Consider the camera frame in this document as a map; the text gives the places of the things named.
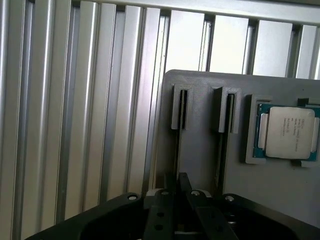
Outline grey printed parts rack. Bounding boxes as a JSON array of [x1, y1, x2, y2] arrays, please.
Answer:
[[155, 69, 320, 201]]

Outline silver CPU on green board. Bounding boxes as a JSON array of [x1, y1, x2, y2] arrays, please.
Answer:
[[251, 103, 320, 161]]

